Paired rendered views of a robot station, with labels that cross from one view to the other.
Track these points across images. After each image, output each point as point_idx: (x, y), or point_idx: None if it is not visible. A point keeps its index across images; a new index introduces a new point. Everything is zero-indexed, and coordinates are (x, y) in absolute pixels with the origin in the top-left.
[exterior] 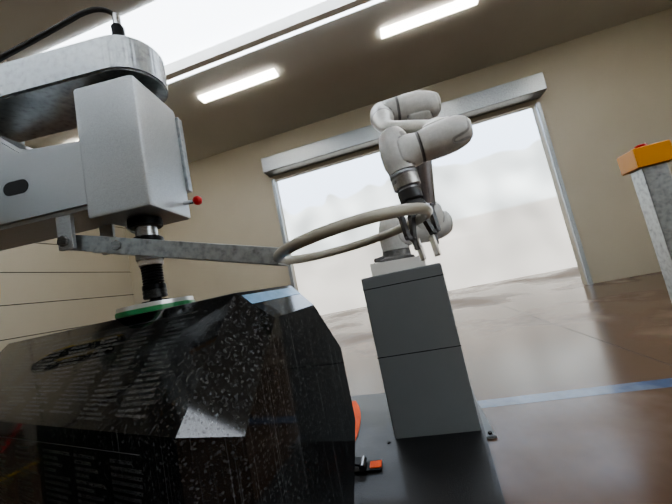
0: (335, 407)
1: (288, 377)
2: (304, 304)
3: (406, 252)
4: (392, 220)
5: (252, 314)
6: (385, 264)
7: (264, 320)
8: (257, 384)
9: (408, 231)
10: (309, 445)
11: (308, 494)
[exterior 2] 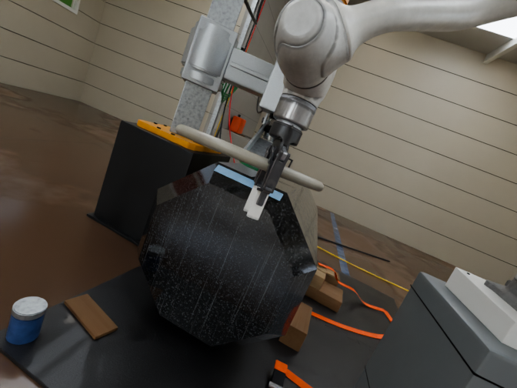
0: (239, 287)
1: (198, 217)
2: None
3: None
4: None
5: (208, 174)
6: (465, 282)
7: (205, 180)
8: (175, 197)
9: (257, 173)
10: (192, 261)
11: (176, 272)
